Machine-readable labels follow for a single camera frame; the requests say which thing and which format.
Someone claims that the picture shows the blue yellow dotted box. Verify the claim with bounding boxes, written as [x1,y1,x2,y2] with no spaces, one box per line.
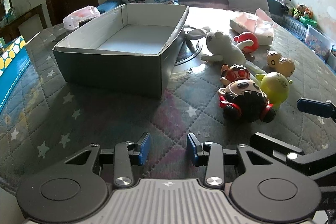
[0,36,30,111]

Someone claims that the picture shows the grey cushion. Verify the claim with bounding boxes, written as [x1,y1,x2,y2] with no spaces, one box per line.
[228,0,270,16]

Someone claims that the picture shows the tissue pack near door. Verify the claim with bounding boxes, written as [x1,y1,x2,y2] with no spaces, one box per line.
[63,6,100,31]

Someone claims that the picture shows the quilted table mat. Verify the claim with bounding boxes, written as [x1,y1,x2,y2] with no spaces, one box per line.
[0,7,336,196]

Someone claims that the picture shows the red round toy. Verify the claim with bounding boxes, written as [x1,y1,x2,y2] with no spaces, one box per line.
[234,32,260,54]

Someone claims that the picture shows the grey cardboard box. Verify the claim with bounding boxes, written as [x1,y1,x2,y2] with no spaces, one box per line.
[52,3,189,99]

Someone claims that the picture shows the tan peanut toy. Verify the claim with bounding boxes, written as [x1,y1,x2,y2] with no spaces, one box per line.
[266,51,295,77]

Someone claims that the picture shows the white plush rabbit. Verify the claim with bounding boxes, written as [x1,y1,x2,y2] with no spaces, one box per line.
[187,28,266,74]

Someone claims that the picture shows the green apple toy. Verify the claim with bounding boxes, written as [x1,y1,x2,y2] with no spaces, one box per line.
[255,72,293,109]

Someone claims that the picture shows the blue sofa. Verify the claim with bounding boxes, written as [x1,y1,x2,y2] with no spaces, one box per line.
[177,0,335,70]

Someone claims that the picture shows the plush toys on sofa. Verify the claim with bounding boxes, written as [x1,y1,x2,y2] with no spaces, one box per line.
[281,0,317,27]

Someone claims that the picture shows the clear storage box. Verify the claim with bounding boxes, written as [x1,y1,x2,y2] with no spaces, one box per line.
[305,25,335,60]

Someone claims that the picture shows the small red figurine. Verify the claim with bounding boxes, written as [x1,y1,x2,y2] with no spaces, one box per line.
[220,64,251,86]

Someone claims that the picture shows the wooden cabinet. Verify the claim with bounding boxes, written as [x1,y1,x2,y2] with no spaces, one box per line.
[0,4,47,43]

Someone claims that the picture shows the tissue pack near window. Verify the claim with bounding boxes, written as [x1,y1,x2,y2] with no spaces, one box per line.
[230,8,277,46]

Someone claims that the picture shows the round lazy susan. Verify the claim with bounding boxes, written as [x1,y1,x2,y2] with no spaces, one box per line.
[174,25,203,67]

